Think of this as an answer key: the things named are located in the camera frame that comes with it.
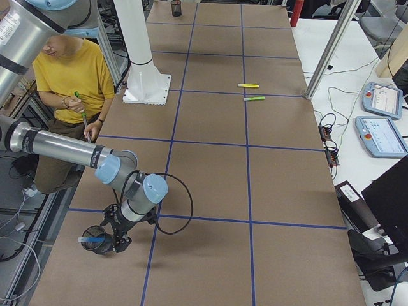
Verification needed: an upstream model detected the black mesh cup right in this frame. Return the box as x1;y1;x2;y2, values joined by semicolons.
78;225;113;255

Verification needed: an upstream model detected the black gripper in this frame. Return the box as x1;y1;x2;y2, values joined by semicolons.
112;212;138;253

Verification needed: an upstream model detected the yellow marker pen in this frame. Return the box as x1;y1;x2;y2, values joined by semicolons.
237;84;259;89

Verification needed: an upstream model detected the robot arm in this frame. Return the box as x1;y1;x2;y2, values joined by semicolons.
1;1;168;254

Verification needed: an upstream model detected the teach pendant near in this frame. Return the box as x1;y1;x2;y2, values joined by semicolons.
354;116;407;158

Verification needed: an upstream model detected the teach pendant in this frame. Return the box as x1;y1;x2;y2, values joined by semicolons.
354;116;407;158
362;82;404;120

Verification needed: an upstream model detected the person in yellow shirt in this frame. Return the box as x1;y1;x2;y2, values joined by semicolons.
31;34;115;194

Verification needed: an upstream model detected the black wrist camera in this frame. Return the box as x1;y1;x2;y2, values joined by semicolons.
100;204;118;228

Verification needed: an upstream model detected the green marker pen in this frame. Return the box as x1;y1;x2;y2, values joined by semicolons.
243;96;266;101

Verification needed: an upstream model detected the black mesh cup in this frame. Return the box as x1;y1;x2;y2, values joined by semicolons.
78;225;113;255
170;0;182;17

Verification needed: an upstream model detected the blue marker pen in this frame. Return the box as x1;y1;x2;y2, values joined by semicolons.
78;237;105;243

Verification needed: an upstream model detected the black mesh cup left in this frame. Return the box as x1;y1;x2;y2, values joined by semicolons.
170;0;182;17

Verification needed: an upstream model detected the teach pendant far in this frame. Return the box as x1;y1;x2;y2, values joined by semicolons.
362;82;404;120

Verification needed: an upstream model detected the aluminium frame post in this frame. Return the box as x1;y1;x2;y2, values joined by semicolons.
303;0;360;100

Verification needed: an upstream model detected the red fire extinguisher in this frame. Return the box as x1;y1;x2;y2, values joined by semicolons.
290;0;304;27

